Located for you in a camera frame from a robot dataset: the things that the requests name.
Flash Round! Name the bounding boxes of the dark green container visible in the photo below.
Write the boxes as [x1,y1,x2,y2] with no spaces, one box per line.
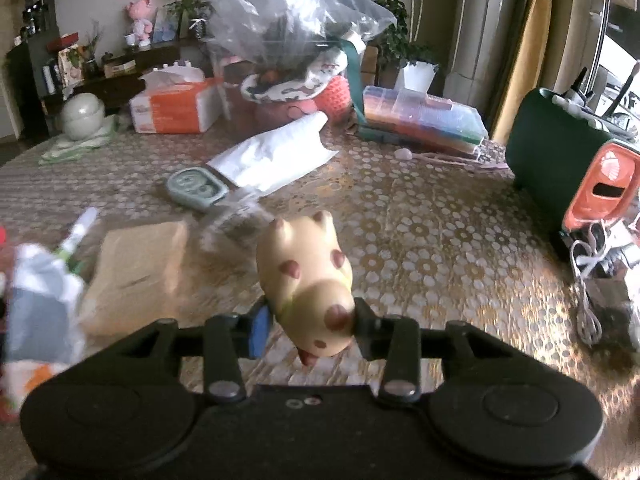
[504,87,623,235]

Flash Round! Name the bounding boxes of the orange white tissue pack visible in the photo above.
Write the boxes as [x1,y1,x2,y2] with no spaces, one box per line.
[129,70,221,135]

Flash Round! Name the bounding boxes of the yellow curtain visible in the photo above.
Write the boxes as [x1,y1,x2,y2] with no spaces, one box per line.
[490,0,561,133]

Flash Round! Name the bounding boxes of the dark wooden tv stand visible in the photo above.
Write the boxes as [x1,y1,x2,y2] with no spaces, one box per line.
[6,35,211,116]

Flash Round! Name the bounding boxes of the pink crochet basket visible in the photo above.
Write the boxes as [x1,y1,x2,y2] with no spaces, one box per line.
[313,75,352,124]

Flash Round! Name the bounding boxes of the white cable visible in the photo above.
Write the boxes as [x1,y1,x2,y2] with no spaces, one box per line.
[569,237,608,347]

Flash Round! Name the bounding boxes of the cream spotted cow toy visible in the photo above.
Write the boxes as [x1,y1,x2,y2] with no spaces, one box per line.
[255,210,355,367]

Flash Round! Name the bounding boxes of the white plant pot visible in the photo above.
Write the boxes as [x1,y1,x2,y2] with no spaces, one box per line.
[394,60,441,96]

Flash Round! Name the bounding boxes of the green ribbon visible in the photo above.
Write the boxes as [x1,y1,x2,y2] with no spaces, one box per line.
[334,37,370,127]

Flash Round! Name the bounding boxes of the clear plastic packet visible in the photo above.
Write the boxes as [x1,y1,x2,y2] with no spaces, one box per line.
[199,186,275,257]

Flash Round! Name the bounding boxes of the pink plastic spoon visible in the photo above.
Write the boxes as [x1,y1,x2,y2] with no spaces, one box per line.
[394,148,508,174]

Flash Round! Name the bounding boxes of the large clear plastic bag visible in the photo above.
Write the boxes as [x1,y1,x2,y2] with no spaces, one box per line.
[186,0,399,73]

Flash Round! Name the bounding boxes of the white green tube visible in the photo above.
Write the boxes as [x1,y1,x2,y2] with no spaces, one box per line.
[56,207,99,275]

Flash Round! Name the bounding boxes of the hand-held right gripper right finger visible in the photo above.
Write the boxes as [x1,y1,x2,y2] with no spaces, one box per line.
[351,299,506,404]

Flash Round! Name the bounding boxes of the white plastic bag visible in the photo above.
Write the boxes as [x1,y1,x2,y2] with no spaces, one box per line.
[206,112,340,196]

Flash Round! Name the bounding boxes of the green white cloth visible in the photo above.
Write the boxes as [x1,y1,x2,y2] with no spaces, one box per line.
[39,124,117,164]

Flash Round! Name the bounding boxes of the pink plush toy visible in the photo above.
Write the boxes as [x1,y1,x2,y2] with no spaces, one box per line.
[124,0,158,50]

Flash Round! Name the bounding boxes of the patterned fabric pouch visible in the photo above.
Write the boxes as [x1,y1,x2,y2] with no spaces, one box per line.
[240,49,349,106]

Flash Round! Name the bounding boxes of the green potted plant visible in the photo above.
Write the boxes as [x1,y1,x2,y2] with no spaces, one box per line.
[315,0,441,68]

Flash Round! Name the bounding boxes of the brown sponge block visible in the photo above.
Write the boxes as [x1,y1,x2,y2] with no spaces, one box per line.
[80,220,189,337]

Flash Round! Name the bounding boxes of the colourful bead organizer box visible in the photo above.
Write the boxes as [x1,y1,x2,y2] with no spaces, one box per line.
[362,85,489,156]

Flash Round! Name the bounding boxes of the orange white device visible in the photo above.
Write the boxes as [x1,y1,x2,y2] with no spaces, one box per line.
[559,140,640,235]

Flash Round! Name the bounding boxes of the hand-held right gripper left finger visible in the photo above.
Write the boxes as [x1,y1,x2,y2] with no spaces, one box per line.
[107,304,273,404]

